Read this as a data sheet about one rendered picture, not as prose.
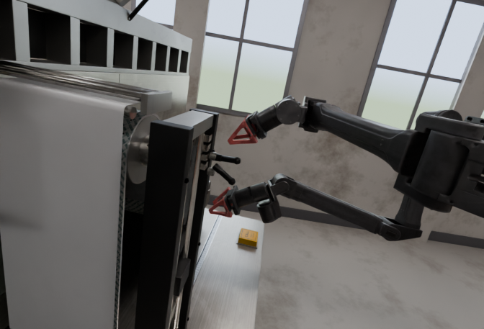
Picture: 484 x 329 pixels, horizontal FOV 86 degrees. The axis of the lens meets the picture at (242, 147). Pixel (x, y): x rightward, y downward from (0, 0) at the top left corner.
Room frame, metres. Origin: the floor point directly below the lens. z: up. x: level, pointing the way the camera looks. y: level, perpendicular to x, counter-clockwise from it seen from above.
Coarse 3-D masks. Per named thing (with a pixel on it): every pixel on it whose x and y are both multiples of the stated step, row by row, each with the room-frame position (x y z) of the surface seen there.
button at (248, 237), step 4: (244, 228) 0.91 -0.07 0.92; (244, 232) 0.89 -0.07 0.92; (248, 232) 0.89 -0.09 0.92; (252, 232) 0.90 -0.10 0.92; (256, 232) 0.90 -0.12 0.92; (240, 236) 0.85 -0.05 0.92; (244, 236) 0.86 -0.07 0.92; (248, 236) 0.86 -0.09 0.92; (252, 236) 0.87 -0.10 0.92; (256, 236) 0.87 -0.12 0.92; (240, 240) 0.84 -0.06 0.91; (244, 240) 0.84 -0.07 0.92; (248, 240) 0.84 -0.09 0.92; (252, 240) 0.84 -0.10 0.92; (256, 240) 0.85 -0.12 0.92; (248, 244) 0.84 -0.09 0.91; (252, 244) 0.84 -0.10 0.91
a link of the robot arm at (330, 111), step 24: (312, 120) 0.63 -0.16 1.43; (336, 120) 0.53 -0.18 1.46; (360, 120) 0.46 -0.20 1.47; (432, 120) 0.33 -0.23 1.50; (456, 120) 0.31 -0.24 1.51; (360, 144) 0.44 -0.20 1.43; (384, 144) 0.38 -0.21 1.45; (408, 144) 0.34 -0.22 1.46; (408, 168) 0.34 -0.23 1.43; (408, 192) 0.32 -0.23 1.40
